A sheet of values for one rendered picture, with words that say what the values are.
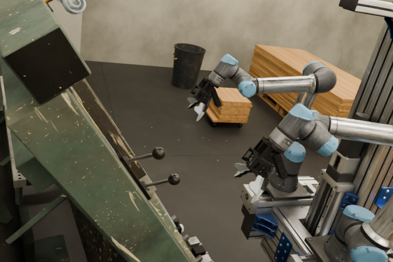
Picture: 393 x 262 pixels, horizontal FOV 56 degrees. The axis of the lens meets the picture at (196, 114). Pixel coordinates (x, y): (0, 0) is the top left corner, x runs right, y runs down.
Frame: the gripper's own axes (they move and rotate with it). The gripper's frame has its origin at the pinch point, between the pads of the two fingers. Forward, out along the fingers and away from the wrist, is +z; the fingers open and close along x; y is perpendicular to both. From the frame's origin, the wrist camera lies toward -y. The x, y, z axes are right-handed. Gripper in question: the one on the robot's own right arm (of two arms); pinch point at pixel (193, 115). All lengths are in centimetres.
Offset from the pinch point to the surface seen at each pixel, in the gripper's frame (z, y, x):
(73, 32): 68, 23, -347
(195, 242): 48, -27, 32
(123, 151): 28.9, 24.7, 12.3
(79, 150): -7, 71, 99
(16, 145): 4, 78, 87
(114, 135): 23.3, 33.1, 13.2
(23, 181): 63, 55, 11
